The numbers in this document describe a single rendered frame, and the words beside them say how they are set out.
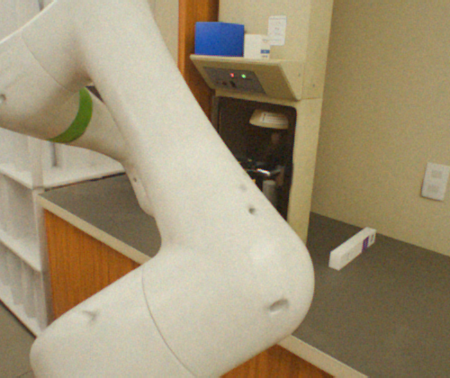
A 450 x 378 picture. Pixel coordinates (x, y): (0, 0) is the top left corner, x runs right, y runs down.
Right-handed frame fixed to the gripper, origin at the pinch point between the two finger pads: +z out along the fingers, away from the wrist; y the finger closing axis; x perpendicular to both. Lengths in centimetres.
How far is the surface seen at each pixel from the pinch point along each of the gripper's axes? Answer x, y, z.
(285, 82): -10.2, 25.7, -2.6
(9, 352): 125, -120, -32
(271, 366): -27, -40, -22
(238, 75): 5.2, 26.4, -3.3
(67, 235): 72, -39, -22
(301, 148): -10.8, 7.4, 7.2
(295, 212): -10.8, -12.2, 7.4
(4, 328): 147, -120, -26
